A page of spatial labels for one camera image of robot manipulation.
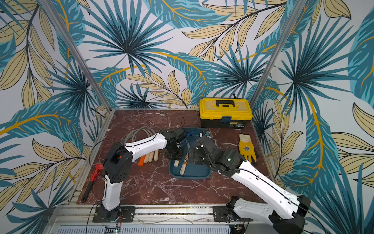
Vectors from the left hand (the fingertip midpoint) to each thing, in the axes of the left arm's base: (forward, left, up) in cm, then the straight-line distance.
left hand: (178, 161), depth 87 cm
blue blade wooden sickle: (+5, -4, +17) cm, 18 cm away
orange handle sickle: (+28, +28, -5) cm, 39 cm away
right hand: (-4, -9, +18) cm, 20 cm away
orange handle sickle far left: (+22, +35, -5) cm, 42 cm away
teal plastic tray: (-4, -8, -4) cm, 10 cm away
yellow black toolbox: (+29, -29, +13) cm, 43 cm away
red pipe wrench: (-3, +48, -4) cm, 48 cm away
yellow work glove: (+13, -44, -3) cm, 46 cm away
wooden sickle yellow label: (+1, -4, -3) cm, 5 cm away
